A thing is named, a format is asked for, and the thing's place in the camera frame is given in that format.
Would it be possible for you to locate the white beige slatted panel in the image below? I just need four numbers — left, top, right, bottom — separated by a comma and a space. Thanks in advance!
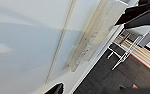
113, 31, 150, 76

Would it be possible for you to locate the white drying rack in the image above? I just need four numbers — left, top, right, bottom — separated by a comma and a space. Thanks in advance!
106, 31, 146, 72

